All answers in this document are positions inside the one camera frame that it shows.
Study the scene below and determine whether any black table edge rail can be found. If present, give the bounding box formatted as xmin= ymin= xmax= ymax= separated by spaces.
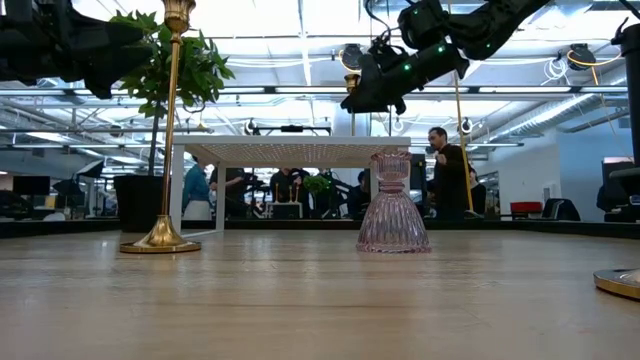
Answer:
xmin=0 ymin=218 xmax=640 ymax=240

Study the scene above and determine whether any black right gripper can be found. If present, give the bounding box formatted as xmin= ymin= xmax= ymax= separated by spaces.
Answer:
xmin=340 ymin=42 xmax=471 ymax=117

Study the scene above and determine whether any black monitor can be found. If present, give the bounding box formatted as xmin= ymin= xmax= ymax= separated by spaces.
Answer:
xmin=12 ymin=175 xmax=52 ymax=197

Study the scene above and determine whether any red chair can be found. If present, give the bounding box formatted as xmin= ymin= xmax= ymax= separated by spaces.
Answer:
xmin=509 ymin=201 xmax=544 ymax=220

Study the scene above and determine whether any small white background rack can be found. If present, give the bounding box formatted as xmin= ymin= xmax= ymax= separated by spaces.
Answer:
xmin=264 ymin=183 xmax=304 ymax=220

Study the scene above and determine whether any green leafy plant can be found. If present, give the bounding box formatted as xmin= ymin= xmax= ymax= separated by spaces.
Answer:
xmin=108 ymin=9 xmax=236 ymax=176

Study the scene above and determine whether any black office chair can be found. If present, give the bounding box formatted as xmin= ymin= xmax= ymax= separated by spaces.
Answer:
xmin=542 ymin=197 xmax=582 ymax=222

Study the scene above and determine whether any black softbox light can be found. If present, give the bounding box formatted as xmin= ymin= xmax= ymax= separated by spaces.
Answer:
xmin=74 ymin=159 xmax=105 ymax=181

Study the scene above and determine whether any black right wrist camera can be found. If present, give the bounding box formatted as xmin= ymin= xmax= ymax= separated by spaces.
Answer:
xmin=397 ymin=0 xmax=451 ymax=50

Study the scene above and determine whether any pink ribbed glass candle holder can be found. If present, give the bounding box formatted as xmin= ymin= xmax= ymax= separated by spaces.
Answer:
xmin=355 ymin=151 xmax=432 ymax=255

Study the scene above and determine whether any black ceiling cable reel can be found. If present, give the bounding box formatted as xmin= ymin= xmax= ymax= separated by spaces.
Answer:
xmin=339 ymin=43 xmax=365 ymax=72
xmin=566 ymin=43 xmax=597 ymax=71

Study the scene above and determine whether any white perforated metal shelf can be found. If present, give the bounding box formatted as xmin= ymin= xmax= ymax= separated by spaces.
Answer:
xmin=168 ymin=134 xmax=412 ymax=237

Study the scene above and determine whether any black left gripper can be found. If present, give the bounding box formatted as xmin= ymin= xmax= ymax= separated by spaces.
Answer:
xmin=0 ymin=9 xmax=154 ymax=100

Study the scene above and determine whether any black plant pot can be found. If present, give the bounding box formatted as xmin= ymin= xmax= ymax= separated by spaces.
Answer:
xmin=113 ymin=173 xmax=174 ymax=234

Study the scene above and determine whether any small green background plant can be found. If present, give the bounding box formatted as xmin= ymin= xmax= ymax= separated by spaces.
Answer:
xmin=302 ymin=175 xmax=332 ymax=197

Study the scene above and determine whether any black robot base post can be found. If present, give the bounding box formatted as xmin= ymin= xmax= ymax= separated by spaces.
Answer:
xmin=610 ymin=17 xmax=640 ymax=197

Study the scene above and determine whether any person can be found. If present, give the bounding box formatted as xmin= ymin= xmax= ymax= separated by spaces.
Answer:
xmin=269 ymin=168 xmax=311 ymax=219
xmin=181 ymin=155 xmax=212 ymax=221
xmin=467 ymin=167 xmax=488 ymax=217
xmin=347 ymin=170 xmax=372 ymax=220
xmin=426 ymin=126 xmax=470 ymax=222
xmin=209 ymin=167 xmax=247 ymax=219

